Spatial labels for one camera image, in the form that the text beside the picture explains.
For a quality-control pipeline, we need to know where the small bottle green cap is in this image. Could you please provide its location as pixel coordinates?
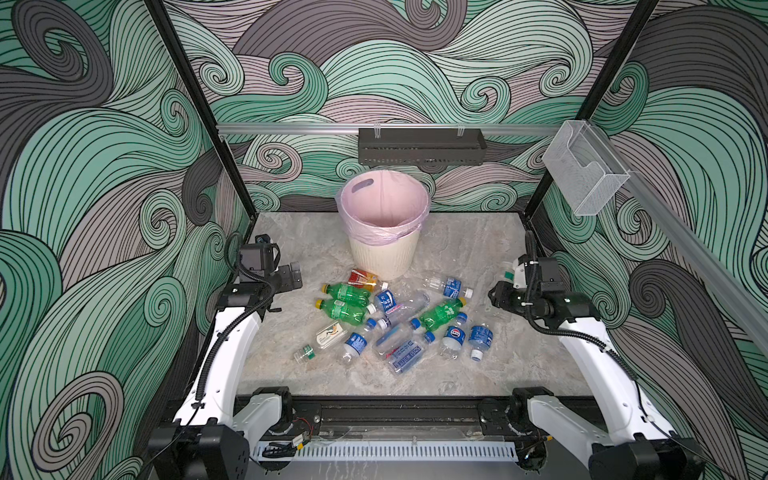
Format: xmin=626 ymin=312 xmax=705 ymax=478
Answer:
xmin=293 ymin=321 xmax=348 ymax=364

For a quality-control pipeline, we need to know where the aluminium rail back wall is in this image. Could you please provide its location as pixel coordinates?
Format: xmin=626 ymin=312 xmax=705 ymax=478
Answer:
xmin=216 ymin=122 xmax=560 ymax=137

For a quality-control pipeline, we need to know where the aluminium rail wall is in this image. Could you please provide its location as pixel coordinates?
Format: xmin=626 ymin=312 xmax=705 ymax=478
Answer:
xmin=595 ymin=127 xmax=767 ymax=351
xmin=216 ymin=122 xmax=560 ymax=137

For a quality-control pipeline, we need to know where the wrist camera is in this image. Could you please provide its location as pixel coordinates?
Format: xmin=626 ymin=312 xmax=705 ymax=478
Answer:
xmin=503 ymin=254 xmax=529 ymax=290
xmin=238 ymin=234 xmax=281 ymax=279

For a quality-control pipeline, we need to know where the clear Ganten bottle white cap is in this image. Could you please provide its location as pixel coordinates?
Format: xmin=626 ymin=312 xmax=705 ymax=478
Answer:
xmin=378 ymin=290 xmax=430 ymax=330

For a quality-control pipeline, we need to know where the aluminium rail right wall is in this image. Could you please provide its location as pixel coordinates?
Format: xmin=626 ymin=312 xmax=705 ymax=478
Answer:
xmin=595 ymin=127 xmax=767 ymax=351

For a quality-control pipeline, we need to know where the pink plastic bin liner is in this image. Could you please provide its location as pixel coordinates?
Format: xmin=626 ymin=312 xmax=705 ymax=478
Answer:
xmin=336 ymin=170 xmax=431 ymax=246

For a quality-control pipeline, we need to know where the short blue label bottle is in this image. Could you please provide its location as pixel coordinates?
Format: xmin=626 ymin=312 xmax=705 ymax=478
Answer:
xmin=469 ymin=324 xmax=494 ymax=362

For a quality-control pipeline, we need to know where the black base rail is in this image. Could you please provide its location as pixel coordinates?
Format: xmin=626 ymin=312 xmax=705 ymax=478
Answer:
xmin=233 ymin=395 xmax=601 ymax=439

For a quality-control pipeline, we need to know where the black wall shelf tray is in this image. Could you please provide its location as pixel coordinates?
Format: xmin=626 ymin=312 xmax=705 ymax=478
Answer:
xmin=357 ymin=127 xmax=487 ymax=167

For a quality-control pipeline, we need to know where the cream ribbed waste bin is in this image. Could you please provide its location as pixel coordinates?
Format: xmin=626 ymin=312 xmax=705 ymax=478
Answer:
xmin=346 ymin=220 xmax=426 ymax=280

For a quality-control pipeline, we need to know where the blue label bottle white cap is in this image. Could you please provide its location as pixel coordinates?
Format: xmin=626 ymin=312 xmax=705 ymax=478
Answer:
xmin=365 ymin=283 xmax=416 ymax=315

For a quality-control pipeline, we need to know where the green bottle yellow cap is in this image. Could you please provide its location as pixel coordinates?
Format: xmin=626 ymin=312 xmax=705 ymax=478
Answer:
xmin=419 ymin=297 xmax=467 ymax=332
xmin=315 ymin=299 xmax=366 ymax=326
xmin=321 ymin=283 xmax=371 ymax=307

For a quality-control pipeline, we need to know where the clear bottle blue label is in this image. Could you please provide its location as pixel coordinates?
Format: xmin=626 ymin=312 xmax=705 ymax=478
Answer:
xmin=423 ymin=274 xmax=474 ymax=300

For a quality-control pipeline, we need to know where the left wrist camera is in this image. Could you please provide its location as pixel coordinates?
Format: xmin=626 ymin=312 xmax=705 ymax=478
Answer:
xmin=238 ymin=234 xmax=281 ymax=279

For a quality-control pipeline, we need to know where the clear acrylic wall holder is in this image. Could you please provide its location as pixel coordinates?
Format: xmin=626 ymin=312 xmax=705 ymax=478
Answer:
xmin=542 ymin=120 xmax=630 ymax=217

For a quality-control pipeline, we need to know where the sky label clear bottle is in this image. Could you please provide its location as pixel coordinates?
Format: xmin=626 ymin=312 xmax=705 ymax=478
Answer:
xmin=388 ymin=332 xmax=435 ymax=374

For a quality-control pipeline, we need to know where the Pepsi bottle blue cap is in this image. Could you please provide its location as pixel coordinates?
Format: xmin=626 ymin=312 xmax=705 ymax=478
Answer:
xmin=439 ymin=312 xmax=468 ymax=360

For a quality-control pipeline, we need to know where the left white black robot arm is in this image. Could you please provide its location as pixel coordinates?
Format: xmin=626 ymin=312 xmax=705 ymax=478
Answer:
xmin=147 ymin=262 xmax=303 ymax=479

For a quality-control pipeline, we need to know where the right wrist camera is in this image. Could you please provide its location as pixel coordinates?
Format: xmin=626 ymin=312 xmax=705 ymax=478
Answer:
xmin=503 ymin=254 xmax=529 ymax=290

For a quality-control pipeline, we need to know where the white slotted cable duct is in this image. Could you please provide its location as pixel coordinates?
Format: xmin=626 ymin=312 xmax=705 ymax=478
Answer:
xmin=275 ymin=441 xmax=518 ymax=463

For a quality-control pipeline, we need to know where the red yellow label bottle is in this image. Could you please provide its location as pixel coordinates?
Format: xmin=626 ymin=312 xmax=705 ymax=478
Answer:
xmin=347 ymin=268 xmax=389 ymax=293

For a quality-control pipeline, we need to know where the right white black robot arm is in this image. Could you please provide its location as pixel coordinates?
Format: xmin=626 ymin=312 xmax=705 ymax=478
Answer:
xmin=488 ymin=255 xmax=705 ymax=479

